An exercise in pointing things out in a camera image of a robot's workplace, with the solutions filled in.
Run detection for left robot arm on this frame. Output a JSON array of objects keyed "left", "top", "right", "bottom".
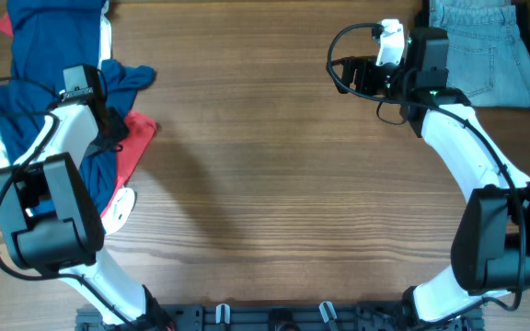
[{"left": 0, "top": 64, "right": 176, "bottom": 330}]

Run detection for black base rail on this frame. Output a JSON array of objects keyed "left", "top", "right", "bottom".
[{"left": 75, "top": 301, "right": 485, "bottom": 331}]

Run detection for red t-shirt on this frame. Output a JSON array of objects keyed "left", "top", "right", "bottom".
[{"left": 0, "top": 14, "right": 157, "bottom": 191}]

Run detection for white t-shirt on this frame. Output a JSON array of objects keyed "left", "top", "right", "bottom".
[{"left": 0, "top": 0, "right": 136, "bottom": 234}]

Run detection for blue t-shirt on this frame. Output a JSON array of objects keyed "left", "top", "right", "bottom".
[{"left": 0, "top": 0, "right": 156, "bottom": 217}]

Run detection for folded light blue jeans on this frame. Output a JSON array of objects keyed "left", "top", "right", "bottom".
[{"left": 429, "top": 0, "right": 530, "bottom": 108}]

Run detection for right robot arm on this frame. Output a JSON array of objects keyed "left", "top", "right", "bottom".
[{"left": 326, "top": 19, "right": 530, "bottom": 330}]

